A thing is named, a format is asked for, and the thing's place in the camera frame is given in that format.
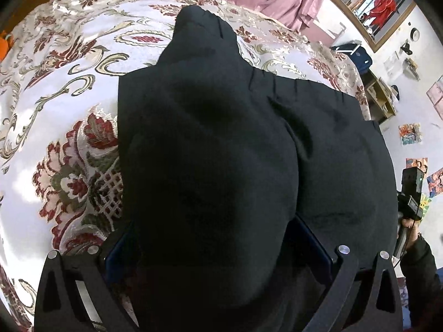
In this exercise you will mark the colourful wall poster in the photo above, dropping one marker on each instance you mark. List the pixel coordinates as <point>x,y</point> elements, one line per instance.
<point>415,166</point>
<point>436,181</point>
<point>410,134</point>

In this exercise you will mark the person's right hand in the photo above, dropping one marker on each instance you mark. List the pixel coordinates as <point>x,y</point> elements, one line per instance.
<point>412,233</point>

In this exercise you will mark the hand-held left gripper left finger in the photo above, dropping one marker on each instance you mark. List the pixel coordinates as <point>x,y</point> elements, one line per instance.
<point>114,259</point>

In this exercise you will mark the wooden framed window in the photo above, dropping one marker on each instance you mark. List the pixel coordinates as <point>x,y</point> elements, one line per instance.
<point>380,38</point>

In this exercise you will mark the pink wall poster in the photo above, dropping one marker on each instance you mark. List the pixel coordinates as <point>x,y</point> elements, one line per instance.
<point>436,91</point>

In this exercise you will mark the person's right forearm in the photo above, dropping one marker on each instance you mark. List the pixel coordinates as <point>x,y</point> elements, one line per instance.
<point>422,276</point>

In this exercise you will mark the orange cloth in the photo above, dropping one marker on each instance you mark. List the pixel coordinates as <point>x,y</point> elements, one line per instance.
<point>5,45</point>

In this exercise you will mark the dark blue bag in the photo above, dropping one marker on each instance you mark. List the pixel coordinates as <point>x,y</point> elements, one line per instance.
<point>360,57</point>

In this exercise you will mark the red hanging garment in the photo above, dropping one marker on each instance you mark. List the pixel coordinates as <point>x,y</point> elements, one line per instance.
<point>382,7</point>

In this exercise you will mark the black garment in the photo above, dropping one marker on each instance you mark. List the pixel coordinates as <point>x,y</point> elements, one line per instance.
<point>214,152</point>

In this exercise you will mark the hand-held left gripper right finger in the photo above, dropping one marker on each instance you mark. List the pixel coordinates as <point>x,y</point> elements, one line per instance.
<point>311,243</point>

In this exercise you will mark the floral white bedspread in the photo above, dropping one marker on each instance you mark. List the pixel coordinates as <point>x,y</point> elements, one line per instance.
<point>62,86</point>

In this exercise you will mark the round black wall clock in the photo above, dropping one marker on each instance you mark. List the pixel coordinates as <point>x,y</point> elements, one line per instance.
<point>415,34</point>

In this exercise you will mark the wooden shelf unit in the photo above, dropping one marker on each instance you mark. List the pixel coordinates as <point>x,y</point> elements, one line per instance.
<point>380,96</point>

